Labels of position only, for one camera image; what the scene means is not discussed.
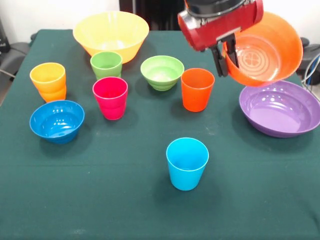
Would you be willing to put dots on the green bowl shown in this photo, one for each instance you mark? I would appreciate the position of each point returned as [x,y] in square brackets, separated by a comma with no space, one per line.
[162,82]

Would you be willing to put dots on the dark green tablecloth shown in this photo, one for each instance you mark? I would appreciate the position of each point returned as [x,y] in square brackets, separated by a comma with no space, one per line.
[225,200]

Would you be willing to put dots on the gray black machine base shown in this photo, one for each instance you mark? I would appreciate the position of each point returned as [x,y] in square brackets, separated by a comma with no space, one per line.
[310,57]
[12,60]

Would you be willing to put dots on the purple bowl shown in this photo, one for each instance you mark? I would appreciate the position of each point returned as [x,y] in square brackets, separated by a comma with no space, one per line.
[275,117]

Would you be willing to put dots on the blue bowl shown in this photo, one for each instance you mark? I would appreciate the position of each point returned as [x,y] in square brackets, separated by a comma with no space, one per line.
[57,135]

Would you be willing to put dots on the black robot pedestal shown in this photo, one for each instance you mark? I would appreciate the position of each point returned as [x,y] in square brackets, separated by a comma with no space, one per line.
[162,12]

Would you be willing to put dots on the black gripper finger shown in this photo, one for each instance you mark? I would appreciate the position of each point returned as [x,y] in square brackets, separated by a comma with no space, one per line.
[231,50]
[221,66]

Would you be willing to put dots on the yellow cup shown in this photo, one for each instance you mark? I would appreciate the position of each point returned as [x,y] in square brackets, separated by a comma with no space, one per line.
[50,87]

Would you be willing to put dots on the pink cup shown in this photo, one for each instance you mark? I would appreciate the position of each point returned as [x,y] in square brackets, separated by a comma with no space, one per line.
[110,105]

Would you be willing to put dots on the orange cup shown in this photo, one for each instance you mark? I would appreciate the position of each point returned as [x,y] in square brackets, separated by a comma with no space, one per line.
[196,97]

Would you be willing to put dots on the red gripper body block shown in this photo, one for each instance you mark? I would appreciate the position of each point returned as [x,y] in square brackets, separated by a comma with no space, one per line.
[212,30]

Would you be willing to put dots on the green cup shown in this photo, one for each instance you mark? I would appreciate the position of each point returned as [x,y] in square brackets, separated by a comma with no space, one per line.
[105,62]

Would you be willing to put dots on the light blue cup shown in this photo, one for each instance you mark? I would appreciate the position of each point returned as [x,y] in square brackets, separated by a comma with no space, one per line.
[186,177]

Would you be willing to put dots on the large yellow bowl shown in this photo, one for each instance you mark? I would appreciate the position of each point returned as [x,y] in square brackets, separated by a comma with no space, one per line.
[110,30]

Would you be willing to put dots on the orange bowl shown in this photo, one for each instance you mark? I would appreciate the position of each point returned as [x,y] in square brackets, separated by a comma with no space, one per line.
[275,50]

